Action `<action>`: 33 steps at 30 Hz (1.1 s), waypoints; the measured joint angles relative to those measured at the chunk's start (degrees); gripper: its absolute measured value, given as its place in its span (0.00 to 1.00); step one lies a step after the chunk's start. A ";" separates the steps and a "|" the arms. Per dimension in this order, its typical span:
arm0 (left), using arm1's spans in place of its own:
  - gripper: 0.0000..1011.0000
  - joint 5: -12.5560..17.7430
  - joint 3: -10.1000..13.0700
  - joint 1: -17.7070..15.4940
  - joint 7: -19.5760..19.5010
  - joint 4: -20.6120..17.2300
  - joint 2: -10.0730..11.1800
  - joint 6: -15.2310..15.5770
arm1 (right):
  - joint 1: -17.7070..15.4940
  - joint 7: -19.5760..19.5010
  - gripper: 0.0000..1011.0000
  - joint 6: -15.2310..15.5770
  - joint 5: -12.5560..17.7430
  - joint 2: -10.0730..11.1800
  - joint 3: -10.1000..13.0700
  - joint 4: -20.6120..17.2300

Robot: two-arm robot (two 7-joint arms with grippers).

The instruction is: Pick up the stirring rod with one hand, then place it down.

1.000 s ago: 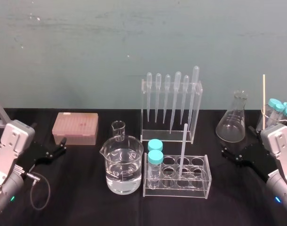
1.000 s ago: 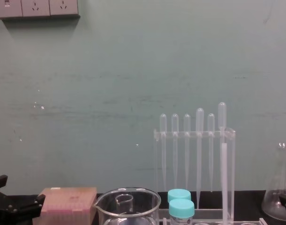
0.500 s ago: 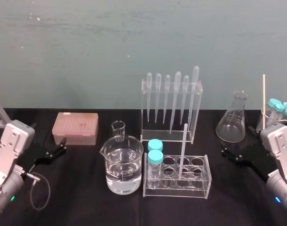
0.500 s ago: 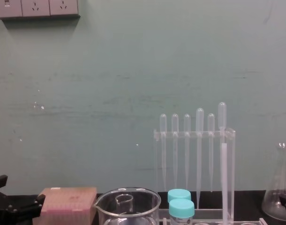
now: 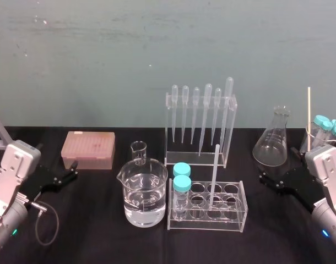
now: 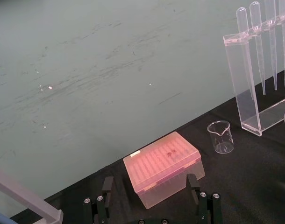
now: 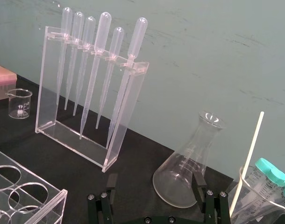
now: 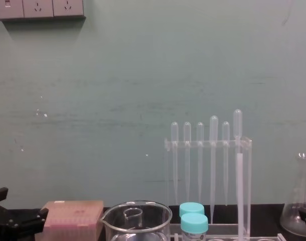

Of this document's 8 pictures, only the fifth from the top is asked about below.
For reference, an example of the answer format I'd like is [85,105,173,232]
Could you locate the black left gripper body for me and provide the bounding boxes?
[26,164,62,204]

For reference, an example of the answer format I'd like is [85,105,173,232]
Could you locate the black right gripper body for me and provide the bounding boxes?
[283,164,325,213]

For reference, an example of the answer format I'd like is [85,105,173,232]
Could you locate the glass beaker holding tubes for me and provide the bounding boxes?
[299,125,336,155]

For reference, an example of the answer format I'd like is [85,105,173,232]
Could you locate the clear glass conical flask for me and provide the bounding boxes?
[252,105,291,167]

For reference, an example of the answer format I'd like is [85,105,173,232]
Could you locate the pink pipette tip box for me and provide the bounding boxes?
[60,130,116,170]

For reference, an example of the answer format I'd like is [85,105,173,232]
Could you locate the thin wooden stick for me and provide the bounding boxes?
[307,86,312,152]

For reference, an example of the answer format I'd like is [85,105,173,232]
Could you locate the clear acrylic tube rack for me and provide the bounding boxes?
[166,177,249,233]

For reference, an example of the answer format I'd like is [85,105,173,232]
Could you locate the small empty glass beaker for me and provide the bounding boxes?
[130,140,147,166]

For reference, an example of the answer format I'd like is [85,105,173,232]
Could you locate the black table cloth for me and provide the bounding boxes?
[0,126,336,264]

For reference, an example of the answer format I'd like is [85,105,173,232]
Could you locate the large glass beaker with water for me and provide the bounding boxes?
[116,159,169,228]

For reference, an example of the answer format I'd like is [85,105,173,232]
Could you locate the clear acrylic pipette stand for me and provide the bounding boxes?
[165,92,238,167]

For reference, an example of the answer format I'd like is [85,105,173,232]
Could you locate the thin dark gripper cable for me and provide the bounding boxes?
[27,201,60,246]

